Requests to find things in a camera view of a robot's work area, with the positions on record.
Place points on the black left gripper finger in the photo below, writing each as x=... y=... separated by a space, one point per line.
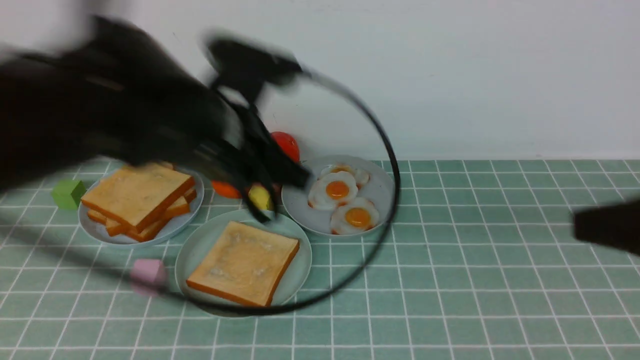
x=281 y=169
x=244 y=180

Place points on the green cube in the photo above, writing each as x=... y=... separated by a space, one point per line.
x=67 y=193

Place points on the yellow cube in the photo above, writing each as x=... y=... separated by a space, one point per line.
x=261 y=198

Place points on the orange fruit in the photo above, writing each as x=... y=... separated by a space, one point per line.
x=225 y=190

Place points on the grey plate with eggs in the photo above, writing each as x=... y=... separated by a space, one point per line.
x=381 y=189

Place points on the grey plate with bread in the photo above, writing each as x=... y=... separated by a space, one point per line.
x=173 y=227

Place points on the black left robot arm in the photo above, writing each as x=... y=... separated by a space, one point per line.
x=120 y=95

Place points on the fried egg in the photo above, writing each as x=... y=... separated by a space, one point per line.
x=362 y=177
x=354 y=217
x=332 y=191

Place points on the pink cube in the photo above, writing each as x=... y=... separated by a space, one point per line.
x=148 y=277

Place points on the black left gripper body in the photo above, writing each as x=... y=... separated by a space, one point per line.
x=226 y=142

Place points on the red apple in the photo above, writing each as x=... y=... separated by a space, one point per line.
x=287 y=145

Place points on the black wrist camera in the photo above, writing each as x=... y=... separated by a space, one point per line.
x=248 y=68

